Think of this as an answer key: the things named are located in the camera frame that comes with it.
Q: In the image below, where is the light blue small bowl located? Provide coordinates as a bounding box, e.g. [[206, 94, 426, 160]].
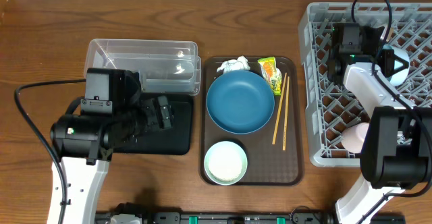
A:
[[379, 45, 410, 86]]

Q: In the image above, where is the mint green bowl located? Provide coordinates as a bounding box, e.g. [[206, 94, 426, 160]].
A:
[[203, 141, 248, 186]]

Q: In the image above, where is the dark blue plate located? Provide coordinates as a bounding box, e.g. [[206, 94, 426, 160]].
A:
[[206, 70, 275, 134]]

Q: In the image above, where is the pink white cup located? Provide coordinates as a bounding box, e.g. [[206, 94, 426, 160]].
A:
[[341, 123, 369, 153]]

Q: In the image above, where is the white tissue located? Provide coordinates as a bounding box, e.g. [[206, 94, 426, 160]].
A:
[[217, 56, 250, 74]]

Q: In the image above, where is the wooden chopstick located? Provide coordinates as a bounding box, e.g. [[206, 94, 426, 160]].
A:
[[272, 73, 288, 145], [282, 76, 290, 151]]

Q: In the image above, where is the yellow snack wrapper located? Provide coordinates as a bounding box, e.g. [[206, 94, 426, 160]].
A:
[[258, 57, 282, 96]]

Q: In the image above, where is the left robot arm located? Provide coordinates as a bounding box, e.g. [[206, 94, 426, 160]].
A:
[[48, 67, 173, 223]]

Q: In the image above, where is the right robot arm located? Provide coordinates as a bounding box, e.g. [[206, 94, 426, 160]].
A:
[[327, 22, 431, 223]]

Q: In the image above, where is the grey dishwasher rack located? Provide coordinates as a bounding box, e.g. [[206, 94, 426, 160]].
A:
[[298, 2, 431, 167]]

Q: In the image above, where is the black tray bin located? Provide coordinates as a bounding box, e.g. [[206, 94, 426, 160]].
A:
[[114, 93, 194, 155]]

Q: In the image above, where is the clear plastic bin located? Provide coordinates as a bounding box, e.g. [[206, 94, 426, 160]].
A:
[[84, 38, 201, 96]]

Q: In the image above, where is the brown serving tray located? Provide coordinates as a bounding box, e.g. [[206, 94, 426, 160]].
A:
[[200, 57, 304, 186]]

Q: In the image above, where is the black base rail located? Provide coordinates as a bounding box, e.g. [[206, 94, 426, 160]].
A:
[[94, 202, 406, 224]]

